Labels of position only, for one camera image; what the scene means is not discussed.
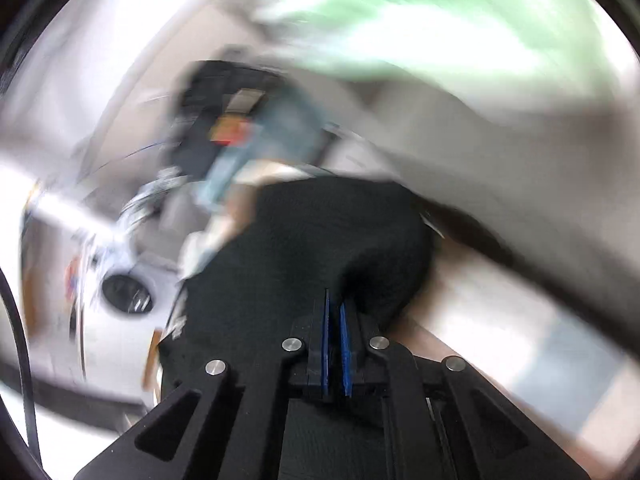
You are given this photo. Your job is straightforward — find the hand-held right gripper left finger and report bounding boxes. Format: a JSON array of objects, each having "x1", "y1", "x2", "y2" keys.
[{"x1": 72, "y1": 287, "x2": 333, "y2": 480}]

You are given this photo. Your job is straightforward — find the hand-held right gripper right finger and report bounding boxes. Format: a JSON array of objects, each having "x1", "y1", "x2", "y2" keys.
[{"x1": 340, "y1": 300, "x2": 591, "y2": 480}]

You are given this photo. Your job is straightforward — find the black knit sweater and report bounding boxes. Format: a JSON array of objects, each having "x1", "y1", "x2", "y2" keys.
[{"x1": 155, "y1": 175, "x2": 436, "y2": 480}]

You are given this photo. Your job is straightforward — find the white washing machine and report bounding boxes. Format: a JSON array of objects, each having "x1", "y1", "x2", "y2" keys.
[{"x1": 70, "y1": 245, "x2": 183, "y2": 401}]

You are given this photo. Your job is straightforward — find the black braided cable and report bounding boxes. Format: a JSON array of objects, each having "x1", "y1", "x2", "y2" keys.
[{"x1": 0, "y1": 267, "x2": 43, "y2": 466}]

